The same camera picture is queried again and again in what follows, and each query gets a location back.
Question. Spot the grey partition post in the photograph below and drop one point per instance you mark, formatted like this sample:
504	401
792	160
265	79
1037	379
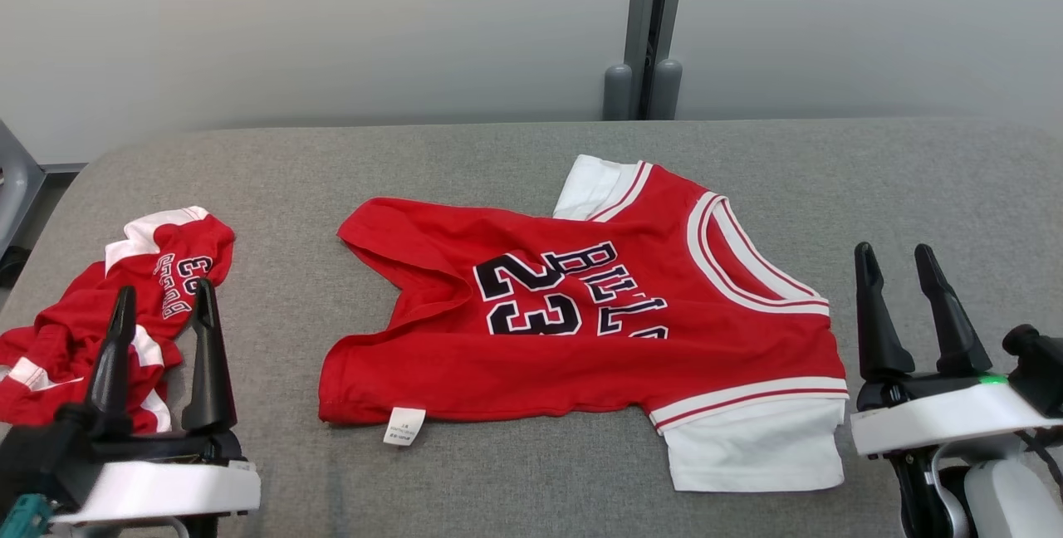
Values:
652	23

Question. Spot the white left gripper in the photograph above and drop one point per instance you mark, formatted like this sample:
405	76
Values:
158	488

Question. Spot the grey desk leg with caster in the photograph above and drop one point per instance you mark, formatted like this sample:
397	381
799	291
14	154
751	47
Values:
12	181

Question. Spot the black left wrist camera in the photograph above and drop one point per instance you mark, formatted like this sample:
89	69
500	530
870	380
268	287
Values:
41	459

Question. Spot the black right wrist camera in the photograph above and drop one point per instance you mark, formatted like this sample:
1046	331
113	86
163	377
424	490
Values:
1038	364

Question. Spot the red jersey with white sleeves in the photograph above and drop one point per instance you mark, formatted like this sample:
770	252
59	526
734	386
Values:
581	364

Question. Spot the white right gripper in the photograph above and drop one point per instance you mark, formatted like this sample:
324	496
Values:
947	418

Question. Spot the red shorts with white stripes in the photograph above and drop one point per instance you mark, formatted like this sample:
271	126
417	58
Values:
66	330

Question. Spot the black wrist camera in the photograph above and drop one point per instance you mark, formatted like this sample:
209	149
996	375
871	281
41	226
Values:
41	459
1038	364

